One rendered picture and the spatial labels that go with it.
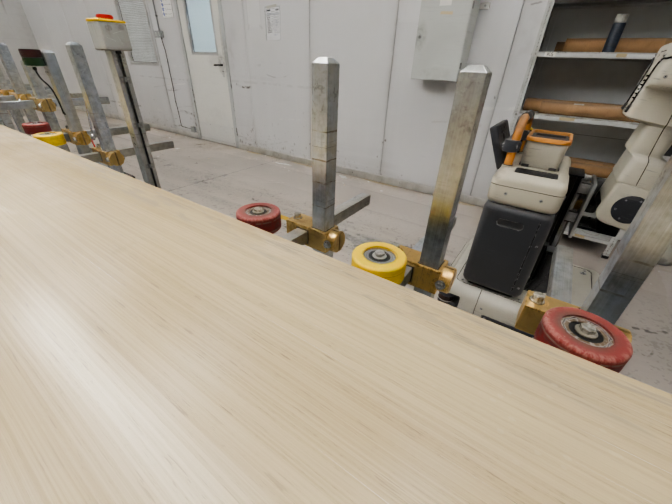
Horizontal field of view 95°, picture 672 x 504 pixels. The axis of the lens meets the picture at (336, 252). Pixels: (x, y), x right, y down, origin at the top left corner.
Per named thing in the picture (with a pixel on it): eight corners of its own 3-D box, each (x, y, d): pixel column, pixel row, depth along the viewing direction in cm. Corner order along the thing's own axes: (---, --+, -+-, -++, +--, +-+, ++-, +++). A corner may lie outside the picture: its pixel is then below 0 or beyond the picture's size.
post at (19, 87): (52, 153, 160) (3, 42, 135) (54, 155, 159) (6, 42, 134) (43, 155, 158) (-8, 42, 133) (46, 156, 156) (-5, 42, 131)
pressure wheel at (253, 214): (283, 271, 59) (279, 216, 53) (240, 273, 58) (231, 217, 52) (283, 249, 66) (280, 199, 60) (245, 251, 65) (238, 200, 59)
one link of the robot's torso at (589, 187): (554, 233, 131) (580, 177, 118) (558, 212, 151) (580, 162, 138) (634, 254, 119) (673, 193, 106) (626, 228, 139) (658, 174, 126)
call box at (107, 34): (122, 53, 92) (113, 21, 87) (134, 54, 88) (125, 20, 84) (95, 52, 87) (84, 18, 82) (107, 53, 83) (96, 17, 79)
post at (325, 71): (321, 277, 80) (323, 57, 55) (332, 282, 78) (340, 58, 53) (312, 283, 77) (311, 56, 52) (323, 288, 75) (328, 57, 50)
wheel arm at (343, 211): (360, 204, 93) (361, 190, 91) (370, 207, 92) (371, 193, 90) (251, 269, 62) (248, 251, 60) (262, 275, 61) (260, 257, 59)
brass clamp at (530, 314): (518, 309, 55) (528, 287, 52) (612, 344, 48) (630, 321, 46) (513, 330, 50) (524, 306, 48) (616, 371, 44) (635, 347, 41)
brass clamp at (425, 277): (391, 261, 66) (394, 240, 64) (454, 284, 60) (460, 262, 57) (377, 274, 62) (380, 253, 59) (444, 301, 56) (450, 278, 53)
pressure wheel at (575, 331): (597, 432, 35) (656, 365, 29) (520, 415, 36) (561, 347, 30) (569, 373, 41) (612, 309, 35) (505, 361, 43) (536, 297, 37)
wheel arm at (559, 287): (549, 258, 70) (557, 241, 68) (567, 263, 68) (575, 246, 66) (525, 405, 39) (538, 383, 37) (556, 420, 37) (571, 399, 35)
